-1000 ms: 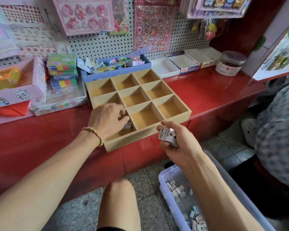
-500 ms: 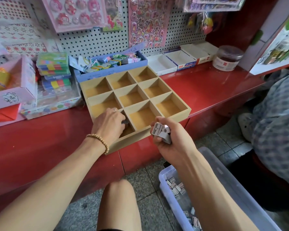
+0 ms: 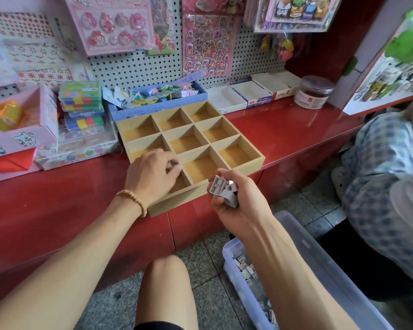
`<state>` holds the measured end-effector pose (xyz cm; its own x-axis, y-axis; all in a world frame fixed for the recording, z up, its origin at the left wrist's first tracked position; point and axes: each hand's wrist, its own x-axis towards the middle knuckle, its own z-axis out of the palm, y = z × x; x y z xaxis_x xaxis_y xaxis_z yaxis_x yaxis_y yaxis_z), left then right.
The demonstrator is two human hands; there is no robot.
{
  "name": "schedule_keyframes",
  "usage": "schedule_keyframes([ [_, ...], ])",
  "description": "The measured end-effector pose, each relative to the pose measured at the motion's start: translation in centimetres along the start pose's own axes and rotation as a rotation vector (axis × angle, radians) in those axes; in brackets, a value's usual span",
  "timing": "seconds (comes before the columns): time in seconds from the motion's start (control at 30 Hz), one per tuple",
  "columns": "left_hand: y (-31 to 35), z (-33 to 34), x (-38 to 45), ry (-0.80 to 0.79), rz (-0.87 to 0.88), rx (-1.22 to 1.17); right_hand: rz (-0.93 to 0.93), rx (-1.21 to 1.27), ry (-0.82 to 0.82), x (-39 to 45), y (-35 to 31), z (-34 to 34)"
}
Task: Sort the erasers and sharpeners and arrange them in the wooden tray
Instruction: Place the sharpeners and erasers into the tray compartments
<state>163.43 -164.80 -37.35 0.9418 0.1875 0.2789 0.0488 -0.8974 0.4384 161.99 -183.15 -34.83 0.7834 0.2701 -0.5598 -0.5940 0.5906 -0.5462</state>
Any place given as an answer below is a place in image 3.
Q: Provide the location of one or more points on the pink sticker pack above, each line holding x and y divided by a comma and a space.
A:
110, 24
210, 44

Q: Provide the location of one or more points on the white tray box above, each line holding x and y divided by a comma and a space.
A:
275, 84
253, 92
226, 99

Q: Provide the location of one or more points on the white side shelf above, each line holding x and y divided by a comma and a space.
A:
389, 79

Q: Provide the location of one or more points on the person's right hand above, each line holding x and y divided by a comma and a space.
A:
251, 209

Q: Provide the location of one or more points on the pink tray of trinkets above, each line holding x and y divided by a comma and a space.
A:
20, 130

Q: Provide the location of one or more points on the person's left leg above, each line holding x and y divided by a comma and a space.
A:
166, 292

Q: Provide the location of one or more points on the white pegboard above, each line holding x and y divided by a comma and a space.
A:
124, 65

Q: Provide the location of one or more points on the wooden compartment tray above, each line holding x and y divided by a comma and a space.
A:
193, 134

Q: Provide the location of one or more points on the blue box of trinkets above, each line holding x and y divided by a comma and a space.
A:
158, 99

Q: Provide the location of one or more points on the pile of boxed erasers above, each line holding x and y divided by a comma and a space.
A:
251, 278

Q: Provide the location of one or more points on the red patterned sticker sheet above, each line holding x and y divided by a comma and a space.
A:
34, 55

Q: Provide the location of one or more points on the clear plastic storage bin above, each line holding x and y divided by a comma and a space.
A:
330, 292

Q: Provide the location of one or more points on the stack of colourful packs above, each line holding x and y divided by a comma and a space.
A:
81, 105

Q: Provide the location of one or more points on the black shorts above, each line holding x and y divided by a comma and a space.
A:
158, 326

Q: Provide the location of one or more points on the person's right forearm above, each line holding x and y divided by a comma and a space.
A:
289, 285

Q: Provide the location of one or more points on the round clear plastic jar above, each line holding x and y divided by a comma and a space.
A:
314, 92

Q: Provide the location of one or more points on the red display counter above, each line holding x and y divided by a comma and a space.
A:
55, 196

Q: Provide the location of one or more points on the person's left hand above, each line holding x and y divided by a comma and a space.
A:
151, 178

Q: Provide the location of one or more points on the sharpeners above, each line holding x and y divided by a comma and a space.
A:
224, 190

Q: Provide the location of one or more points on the person's left forearm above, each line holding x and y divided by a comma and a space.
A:
62, 278

